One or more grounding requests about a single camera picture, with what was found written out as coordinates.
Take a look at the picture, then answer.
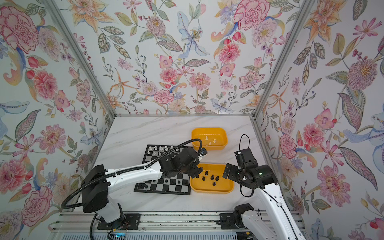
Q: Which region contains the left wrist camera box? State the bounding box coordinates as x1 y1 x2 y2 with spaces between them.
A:
199 148 208 157

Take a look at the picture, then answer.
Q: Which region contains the yellow tray with black pieces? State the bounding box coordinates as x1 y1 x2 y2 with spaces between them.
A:
190 163 235 194

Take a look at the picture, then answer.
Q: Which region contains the yellow tray with white pieces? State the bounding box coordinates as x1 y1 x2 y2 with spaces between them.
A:
191 127 228 151

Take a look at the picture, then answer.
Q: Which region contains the aluminium corner post left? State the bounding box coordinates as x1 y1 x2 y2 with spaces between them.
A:
43 0 116 120

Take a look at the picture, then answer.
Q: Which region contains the aluminium corner post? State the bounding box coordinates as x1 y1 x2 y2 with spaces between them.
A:
253 1 314 120
43 0 116 120

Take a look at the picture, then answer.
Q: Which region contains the aluminium front mounting rail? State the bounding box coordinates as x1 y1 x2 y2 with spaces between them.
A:
47 210 304 240

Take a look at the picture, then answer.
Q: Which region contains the aluminium corner post right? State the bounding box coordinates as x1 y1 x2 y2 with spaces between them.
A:
253 1 314 120

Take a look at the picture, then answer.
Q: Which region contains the black and silver chessboard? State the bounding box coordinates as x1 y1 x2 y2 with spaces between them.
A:
134 145 191 196

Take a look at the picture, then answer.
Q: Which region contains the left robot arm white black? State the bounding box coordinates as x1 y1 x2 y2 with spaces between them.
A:
61 139 208 230

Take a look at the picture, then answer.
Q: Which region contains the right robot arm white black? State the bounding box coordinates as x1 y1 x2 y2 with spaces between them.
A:
223 149 305 240

